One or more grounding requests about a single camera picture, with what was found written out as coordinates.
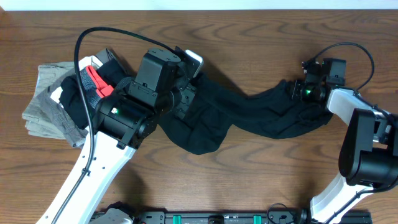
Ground black t-shirt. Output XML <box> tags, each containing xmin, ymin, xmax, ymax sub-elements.
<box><xmin>159</xmin><ymin>73</ymin><xmax>333</xmax><ymax>155</ymax></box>

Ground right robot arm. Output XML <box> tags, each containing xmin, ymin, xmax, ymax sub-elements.
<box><xmin>289</xmin><ymin>58</ymin><xmax>397</xmax><ymax>223</ymax></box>

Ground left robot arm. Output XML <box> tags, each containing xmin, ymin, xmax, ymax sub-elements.
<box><xmin>39</xmin><ymin>48</ymin><xmax>203</xmax><ymax>223</ymax></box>

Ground red grey folded garment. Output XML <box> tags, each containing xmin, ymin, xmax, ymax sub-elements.
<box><xmin>80</xmin><ymin>65</ymin><xmax>114</xmax><ymax>109</ymax></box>

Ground black folded garment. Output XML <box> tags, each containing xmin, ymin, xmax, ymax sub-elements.
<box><xmin>60</xmin><ymin>59</ymin><xmax>128</xmax><ymax>129</ymax></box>

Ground grey folded shorts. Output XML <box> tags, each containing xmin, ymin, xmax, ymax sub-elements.
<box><xmin>36</xmin><ymin>48</ymin><xmax>125</xmax><ymax>149</ymax></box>

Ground beige folded trousers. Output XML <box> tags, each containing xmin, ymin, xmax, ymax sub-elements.
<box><xmin>22</xmin><ymin>61</ymin><xmax>80</xmax><ymax>140</ymax></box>

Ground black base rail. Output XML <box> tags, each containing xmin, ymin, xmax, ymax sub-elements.
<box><xmin>90</xmin><ymin>202</ymin><xmax>373</xmax><ymax>224</ymax></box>

